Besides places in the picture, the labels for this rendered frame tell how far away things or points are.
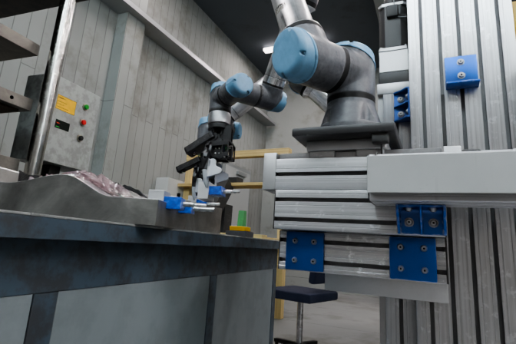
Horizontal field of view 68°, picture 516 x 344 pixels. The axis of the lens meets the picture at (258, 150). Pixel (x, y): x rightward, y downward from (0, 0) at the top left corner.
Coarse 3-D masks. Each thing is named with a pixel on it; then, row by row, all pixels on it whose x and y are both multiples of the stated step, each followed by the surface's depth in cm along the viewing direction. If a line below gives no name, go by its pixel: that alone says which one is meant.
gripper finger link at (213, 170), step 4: (208, 160) 120; (212, 160) 121; (216, 160) 121; (208, 164) 120; (212, 164) 120; (208, 168) 120; (212, 168) 120; (216, 168) 119; (220, 168) 119; (204, 172) 119; (208, 172) 119; (212, 172) 119; (216, 172) 119; (220, 172) 118; (204, 176) 119; (208, 176) 119; (212, 176) 119; (204, 180) 118; (208, 180) 120; (204, 184) 119
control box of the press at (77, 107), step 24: (72, 96) 183; (96, 96) 197; (24, 120) 172; (72, 120) 183; (96, 120) 197; (24, 144) 168; (48, 144) 170; (72, 144) 182; (48, 168) 176; (72, 168) 183
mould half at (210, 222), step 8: (216, 208) 130; (192, 216) 116; (200, 216) 120; (208, 216) 125; (216, 216) 130; (192, 224) 115; (200, 224) 120; (208, 224) 125; (216, 224) 130; (208, 232) 125; (216, 232) 130
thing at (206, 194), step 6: (198, 186) 120; (204, 186) 120; (210, 186) 119; (216, 186) 119; (198, 192) 119; (204, 192) 119; (210, 192) 119; (216, 192) 118; (222, 192) 119; (228, 192) 119; (234, 192) 119; (198, 198) 119; (204, 198) 118; (210, 198) 120
